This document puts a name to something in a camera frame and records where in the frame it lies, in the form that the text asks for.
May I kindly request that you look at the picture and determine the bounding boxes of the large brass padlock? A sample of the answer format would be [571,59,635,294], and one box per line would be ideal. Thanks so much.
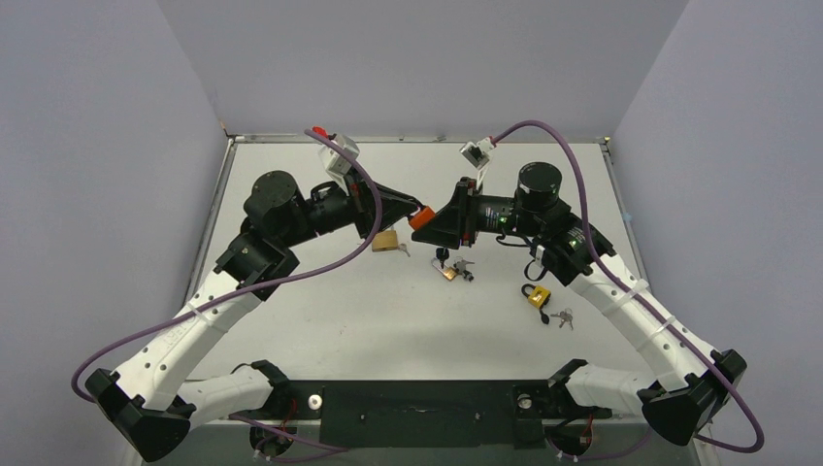
[371,229,400,252]

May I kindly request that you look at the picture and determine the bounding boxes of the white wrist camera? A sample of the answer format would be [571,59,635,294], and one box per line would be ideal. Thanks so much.
[460,137,496,190]
[317,133,360,191]

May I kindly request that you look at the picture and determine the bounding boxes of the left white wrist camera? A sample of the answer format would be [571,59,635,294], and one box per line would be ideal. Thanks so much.
[317,133,360,191]

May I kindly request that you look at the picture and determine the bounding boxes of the orange padlock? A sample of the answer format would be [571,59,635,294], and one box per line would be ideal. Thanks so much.
[408,206,436,231]

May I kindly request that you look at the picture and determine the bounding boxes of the yellow padlock keys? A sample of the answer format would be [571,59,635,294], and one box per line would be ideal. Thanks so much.
[539,309,574,330]

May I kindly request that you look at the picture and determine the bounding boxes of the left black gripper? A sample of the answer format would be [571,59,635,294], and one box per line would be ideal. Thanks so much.
[289,168,424,250]

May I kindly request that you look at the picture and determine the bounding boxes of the black-headed keys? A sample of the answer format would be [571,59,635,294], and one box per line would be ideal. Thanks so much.
[435,247,449,269]

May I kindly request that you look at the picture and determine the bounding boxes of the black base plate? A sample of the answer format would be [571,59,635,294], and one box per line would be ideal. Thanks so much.
[248,380,611,449]

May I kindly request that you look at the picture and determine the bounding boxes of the yellow padlock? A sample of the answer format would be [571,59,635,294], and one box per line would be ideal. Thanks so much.
[520,283,551,310]

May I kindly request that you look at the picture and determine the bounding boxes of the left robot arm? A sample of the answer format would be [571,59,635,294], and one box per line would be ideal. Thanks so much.
[85,171,432,462]

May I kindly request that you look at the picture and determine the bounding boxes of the small brass padlock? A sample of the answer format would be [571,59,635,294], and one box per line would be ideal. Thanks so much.
[431,258,459,282]

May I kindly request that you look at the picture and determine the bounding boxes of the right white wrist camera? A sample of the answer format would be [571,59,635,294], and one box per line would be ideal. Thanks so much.
[460,137,496,190]

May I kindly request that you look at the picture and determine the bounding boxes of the small padlock key charm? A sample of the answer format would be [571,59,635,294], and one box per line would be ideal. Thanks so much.
[453,256,475,283]

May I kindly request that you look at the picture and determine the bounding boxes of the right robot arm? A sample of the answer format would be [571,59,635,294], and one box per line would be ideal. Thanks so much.
[411,162,746,446]

